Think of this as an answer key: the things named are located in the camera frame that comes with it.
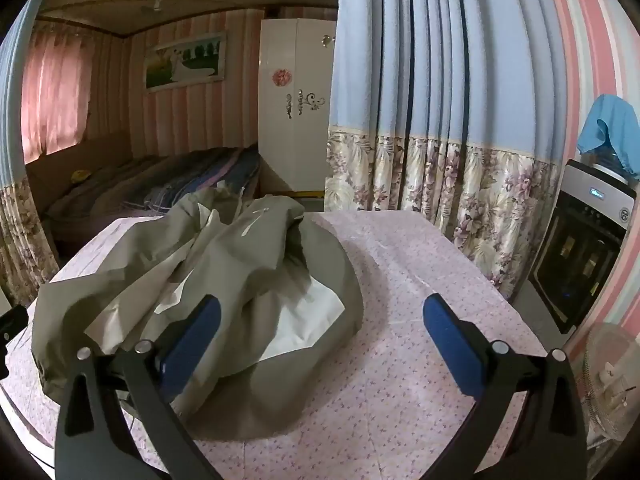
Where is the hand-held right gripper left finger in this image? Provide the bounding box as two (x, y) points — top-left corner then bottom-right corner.
(54, 294), (226, 480)

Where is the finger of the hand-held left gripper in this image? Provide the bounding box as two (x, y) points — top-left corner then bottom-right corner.
(0, 305), (29, 381)

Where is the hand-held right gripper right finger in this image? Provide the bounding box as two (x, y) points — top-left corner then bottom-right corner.
(415, 294), (587, 480)

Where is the olive and cream jacket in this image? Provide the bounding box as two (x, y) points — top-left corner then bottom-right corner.
(31, 191), (363, 443)

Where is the pink floral tablecloth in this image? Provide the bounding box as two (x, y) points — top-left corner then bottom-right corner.
(0, 210), (551, 480)

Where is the dark bed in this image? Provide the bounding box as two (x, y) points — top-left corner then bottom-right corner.
(25, 130), (261, 246)

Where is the black and silver water dispenser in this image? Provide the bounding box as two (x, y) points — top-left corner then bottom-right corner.
(527, 159), (637, 336)

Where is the pale electric fan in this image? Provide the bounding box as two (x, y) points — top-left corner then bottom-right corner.
(570, 322), (636, 451)

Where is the narrow blue floral curtain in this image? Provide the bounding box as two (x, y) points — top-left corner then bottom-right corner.
(0, 0), (61, 306)

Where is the striped blanket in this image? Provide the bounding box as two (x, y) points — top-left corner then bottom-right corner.
(125, 146), (261, 211)

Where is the white wardrobe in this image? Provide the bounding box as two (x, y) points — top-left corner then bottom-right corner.
(257, 17), (338, 196)

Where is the pink curtain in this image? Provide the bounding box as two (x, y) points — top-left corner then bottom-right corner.
(21, 27), (96, 163)

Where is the wide blue floral curtain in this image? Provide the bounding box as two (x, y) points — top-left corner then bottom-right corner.
(324, 0), (566, 301)

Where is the blue cloth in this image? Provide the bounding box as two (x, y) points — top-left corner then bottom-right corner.
(576, 94), (640, 180)

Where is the framed landscape wall picture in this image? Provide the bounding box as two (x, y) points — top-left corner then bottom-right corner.
(144, 31), (228, 93)

